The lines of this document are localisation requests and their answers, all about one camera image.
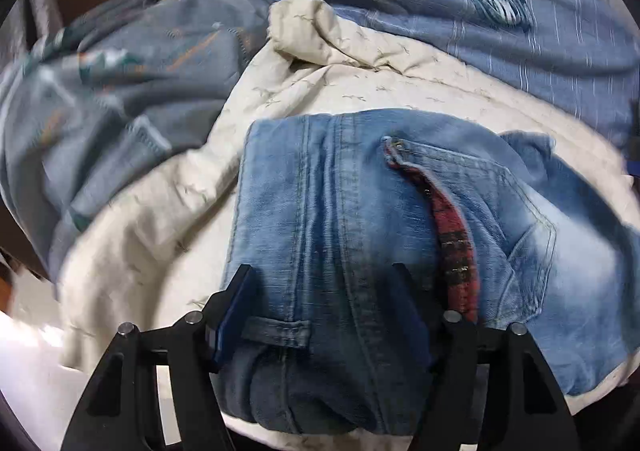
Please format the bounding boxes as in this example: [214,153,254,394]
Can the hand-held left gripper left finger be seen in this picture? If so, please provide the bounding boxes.
[60,264,254,451]

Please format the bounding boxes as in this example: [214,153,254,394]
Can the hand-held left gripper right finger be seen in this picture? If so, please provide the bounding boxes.
[394,263,581,451]

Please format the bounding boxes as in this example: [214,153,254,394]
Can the blue denim pants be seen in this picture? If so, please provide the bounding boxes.
[212,113,636,434]

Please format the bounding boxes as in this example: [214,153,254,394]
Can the cream quilted blanket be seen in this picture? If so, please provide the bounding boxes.
[55,0,640,451]

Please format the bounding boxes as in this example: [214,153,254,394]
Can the grey cloth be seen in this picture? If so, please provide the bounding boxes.
[22,0,65,49]

